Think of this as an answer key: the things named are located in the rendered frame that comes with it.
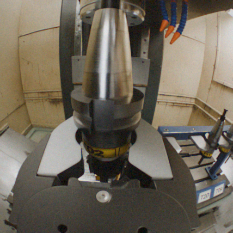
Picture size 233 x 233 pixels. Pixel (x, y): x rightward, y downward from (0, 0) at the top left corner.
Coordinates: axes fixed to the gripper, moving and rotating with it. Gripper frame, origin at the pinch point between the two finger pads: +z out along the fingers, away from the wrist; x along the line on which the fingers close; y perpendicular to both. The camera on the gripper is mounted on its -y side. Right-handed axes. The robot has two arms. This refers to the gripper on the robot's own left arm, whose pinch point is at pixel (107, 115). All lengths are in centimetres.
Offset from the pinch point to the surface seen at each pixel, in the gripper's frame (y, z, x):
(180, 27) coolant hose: -15.9, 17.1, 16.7
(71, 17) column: -33, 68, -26
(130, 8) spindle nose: -16.5, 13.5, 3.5
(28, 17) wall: -57, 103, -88
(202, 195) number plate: 40, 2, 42
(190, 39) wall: -35, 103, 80
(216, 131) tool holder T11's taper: 9.1, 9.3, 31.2
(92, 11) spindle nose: -15.7, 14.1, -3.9
